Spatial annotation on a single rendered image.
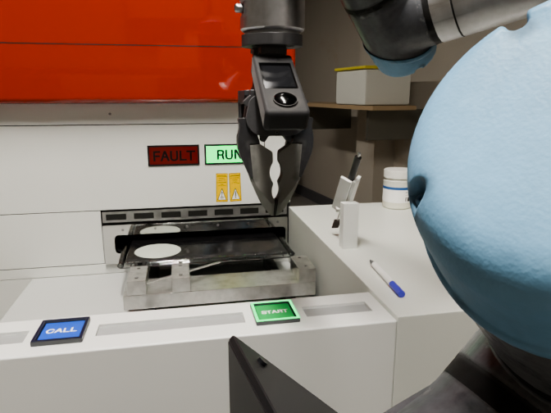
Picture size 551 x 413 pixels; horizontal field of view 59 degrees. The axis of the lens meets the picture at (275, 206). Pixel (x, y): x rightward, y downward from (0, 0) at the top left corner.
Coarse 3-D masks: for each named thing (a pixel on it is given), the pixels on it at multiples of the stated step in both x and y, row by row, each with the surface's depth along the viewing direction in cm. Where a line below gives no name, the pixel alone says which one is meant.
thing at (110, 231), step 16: (112, 224) 113; (128, 224) 113; (144, 224) 114; (160, 224) 114; (176, 224) 115; (192, 224) 116; (208, 224) 117; (224, 224) 117; (240, 224) 118; (256, 224) 119; (272, 224) 120; (112, 240) 113; (112, 256) 114
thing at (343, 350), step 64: (128, 320) 61; (192, 320) 62; (320, 320) 61; (384, 320) 61; (0, 384) 53; (64, 384) 55; (128, 384) 56; (192, 384) 58; (320, 384) 61; (384, 384) 63
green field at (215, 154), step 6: (210, 150) 114; (216, 150) 114; (222, 150) 114; (228, 150) 114; (234, 150) 115; (210, 156) 114; (216, 156) 114; (222, 156) 114; (228, 156) 115; (234, 156) 115; (210, 162) 114; (216, 162) 115; (222, 162) 115
